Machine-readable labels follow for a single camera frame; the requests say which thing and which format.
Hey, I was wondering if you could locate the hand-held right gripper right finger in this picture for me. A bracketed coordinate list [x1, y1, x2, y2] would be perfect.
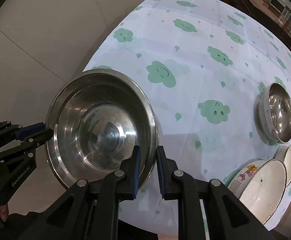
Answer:
[156, 145, 277, 240]

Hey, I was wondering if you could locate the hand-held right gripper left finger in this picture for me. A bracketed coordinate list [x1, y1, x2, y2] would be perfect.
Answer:
[26, 145, 142, 240]

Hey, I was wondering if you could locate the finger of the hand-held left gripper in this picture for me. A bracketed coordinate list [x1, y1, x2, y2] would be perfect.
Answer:
[0, 121, 46, 144]
[0, 129, 54, 163]

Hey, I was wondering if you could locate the large steel bowl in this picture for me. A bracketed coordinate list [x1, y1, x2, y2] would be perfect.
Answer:
[45, 69, 159, 193]

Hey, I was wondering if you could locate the large white bowl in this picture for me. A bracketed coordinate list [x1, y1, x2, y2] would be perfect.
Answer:
[227, 159, 287, 226]

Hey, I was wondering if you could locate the small white bowl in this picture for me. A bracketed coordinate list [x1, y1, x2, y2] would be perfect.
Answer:
[273, 144, 291, 188]

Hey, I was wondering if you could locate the small steel bowl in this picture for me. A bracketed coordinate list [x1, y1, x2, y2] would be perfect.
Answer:
[253, 82, 291, 144]

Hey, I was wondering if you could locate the person's left hand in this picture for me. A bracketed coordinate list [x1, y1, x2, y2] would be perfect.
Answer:
[0, 202, 10, 222]

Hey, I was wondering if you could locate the person's dark clothing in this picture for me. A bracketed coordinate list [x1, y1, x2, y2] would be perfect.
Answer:
[0, 211, 71, 240]

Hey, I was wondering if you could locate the green cloud print tablecloth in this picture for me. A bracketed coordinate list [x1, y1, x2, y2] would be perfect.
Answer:
[82, 0, 291, 233]

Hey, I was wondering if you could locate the dark wooden table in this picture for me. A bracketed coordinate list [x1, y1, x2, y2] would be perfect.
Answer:
[260, 12, 291, 80]

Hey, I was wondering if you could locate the glass bottle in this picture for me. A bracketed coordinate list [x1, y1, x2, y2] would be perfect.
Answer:
[278, 5, 291, 26]

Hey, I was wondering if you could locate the white microwave oven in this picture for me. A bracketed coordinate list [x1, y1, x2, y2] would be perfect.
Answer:
[267, 0, 286, 13]

